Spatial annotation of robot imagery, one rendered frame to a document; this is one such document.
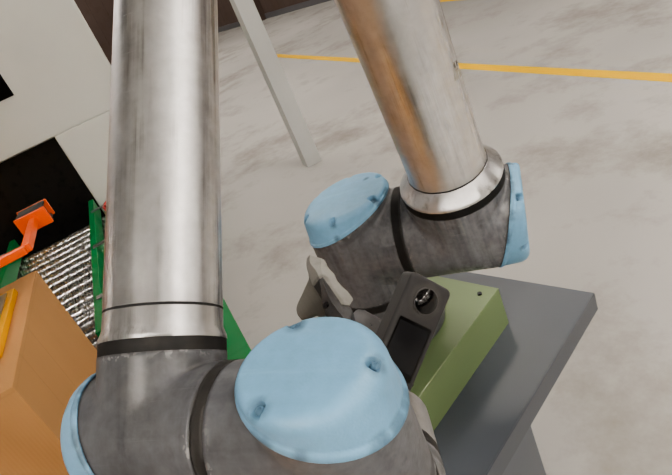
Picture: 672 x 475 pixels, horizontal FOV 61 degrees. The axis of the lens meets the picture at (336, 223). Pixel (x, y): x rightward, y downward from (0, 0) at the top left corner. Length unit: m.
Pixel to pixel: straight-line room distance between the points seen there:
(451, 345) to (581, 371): 1.10
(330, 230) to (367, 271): 0.09
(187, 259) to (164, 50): 0.16
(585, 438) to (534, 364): 0.87
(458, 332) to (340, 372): 0.67
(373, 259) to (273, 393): 0.56
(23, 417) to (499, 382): 0.91
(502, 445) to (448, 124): 0.47
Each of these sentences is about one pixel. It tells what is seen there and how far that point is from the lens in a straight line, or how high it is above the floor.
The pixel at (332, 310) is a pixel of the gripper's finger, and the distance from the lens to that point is 0.57.
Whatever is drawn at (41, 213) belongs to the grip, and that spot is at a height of 1.09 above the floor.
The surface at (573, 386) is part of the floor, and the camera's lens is 1.99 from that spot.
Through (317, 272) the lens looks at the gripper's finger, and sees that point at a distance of 0.61.
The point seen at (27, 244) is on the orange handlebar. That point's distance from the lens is 1.56.
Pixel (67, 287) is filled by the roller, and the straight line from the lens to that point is 2.79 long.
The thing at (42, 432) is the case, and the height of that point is 0.83.
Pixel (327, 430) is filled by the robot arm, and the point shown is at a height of 1.26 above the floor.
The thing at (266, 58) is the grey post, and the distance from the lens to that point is 4.06.
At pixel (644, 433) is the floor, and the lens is 1.87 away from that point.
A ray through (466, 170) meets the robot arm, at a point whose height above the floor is 1.13.
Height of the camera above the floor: 1.47
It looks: 26 degrees down
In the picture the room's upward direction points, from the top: 24 degrees counter-clockwise
